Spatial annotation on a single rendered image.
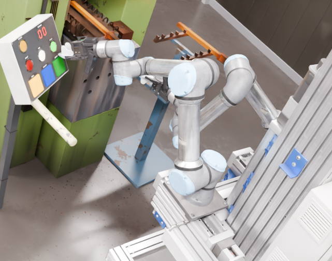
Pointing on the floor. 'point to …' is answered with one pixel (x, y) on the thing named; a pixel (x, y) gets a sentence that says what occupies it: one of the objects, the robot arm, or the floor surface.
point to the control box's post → (6, 154)
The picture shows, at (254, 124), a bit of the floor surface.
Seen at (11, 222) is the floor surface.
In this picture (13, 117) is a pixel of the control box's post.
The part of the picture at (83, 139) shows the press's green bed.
